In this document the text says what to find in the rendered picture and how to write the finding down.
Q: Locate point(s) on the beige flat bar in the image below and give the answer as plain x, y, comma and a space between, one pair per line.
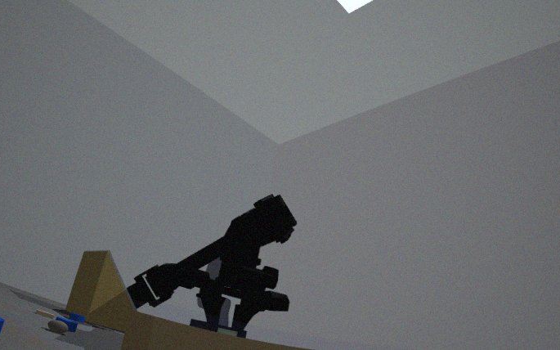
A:
45, 314

